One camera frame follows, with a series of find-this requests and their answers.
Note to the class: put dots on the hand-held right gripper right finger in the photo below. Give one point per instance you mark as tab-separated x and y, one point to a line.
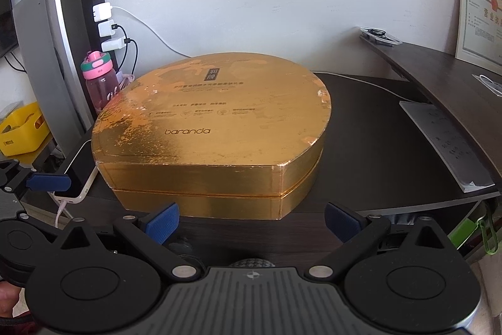
340	222

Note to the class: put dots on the round gold box lid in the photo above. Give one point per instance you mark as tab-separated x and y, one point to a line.
219	111

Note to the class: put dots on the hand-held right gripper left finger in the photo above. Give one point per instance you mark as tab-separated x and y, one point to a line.
162	222

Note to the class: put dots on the grey metal rack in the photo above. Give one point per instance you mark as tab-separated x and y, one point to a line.
44	159

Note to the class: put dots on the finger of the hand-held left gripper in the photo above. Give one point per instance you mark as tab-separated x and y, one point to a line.
49	182

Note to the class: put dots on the black power strip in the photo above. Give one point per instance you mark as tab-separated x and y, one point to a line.
87	29

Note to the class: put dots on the black monitor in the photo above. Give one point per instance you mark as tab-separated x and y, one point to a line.
6	17

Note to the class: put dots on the grey computer tower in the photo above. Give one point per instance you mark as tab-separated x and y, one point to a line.
39	56

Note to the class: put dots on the dark wooden desktop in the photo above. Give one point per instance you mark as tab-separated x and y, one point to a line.
372	174

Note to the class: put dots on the clear plastic tray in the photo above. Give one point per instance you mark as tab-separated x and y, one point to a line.
380	36

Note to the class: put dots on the round gold gift box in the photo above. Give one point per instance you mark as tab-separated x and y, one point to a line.
196	206

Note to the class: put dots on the white charger plug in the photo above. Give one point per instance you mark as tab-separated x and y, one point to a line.
106	29
102	11
113	45

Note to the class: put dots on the houndstooth patterned clothing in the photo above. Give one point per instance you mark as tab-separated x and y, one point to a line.
253	262

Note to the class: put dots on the yellow plastic basket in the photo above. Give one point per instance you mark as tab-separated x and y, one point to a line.
21	135

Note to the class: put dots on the pink water bottle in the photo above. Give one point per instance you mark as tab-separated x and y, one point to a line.
102	87

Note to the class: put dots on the dark raised desk shelf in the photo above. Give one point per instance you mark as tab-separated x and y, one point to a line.
451	84

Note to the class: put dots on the framed white certificate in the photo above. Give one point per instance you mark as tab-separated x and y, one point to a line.
480	21

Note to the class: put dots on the white smartphone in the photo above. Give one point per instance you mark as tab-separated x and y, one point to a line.
76	172

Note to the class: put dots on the person's left hand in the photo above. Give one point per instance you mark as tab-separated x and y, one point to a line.
10	299

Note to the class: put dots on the white paper sheet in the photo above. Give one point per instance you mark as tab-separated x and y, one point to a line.
447	142

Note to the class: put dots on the small clear plastic bag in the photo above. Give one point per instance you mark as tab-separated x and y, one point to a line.
490	84

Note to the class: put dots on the green carabiner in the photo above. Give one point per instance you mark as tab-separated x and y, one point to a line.
487	237

